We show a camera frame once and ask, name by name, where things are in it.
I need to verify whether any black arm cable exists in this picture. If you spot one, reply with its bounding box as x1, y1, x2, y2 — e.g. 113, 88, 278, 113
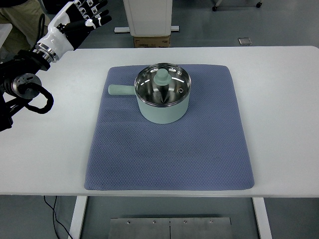
19, 83, 55, 115

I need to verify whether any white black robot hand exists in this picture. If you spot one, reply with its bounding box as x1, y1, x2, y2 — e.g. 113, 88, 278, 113
33, 0, 112, 61

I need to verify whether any white table leg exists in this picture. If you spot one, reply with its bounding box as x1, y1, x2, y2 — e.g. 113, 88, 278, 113
68, 196, 88, 239
252, 197, 273, 239

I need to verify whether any glass lid green knob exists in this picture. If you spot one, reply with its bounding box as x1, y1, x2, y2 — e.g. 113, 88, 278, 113
135, 63, 191, 107

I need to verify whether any person in khaki trousers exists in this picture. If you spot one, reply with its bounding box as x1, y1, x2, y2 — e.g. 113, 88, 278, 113
0, 0, 44, 54

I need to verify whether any left white table leg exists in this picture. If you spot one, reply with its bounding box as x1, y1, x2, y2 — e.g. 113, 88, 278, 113
68, 196, 88, 239

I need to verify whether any white side table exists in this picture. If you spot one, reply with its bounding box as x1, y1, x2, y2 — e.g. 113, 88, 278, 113
0, 23, 12, 59

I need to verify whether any green pot with handle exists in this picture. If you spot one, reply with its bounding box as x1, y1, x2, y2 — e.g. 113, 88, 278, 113
107, 62, 192, 124

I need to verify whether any floor outlet cover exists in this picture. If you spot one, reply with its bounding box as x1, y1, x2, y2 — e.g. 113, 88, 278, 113
238, 37, 253, 46

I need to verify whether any blue quilted mat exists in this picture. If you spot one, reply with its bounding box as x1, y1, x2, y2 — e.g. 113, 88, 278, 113
84, 65, 254, 191

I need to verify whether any black floor cable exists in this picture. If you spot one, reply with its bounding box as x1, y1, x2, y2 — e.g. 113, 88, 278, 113
43, 195, 75, 239

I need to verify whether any grey metal floor plate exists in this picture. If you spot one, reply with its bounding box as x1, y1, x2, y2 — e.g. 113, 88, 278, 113
108, 218, 233, 239

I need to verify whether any white cart with castors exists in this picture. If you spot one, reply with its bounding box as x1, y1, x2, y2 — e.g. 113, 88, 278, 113
211, 0, 264, 12

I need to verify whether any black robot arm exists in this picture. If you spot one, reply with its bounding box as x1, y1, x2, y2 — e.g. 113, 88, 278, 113
0, 0, 112, 130

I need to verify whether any white cabinet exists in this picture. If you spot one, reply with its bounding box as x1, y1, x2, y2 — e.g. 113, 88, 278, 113
114, 0, 179, 37

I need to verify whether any right white table leg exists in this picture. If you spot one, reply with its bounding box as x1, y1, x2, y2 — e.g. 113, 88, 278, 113
252, 197, 273, 239

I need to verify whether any cardboard box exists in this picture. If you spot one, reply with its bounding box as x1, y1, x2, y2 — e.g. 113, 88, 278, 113
133, 35, 170, 48

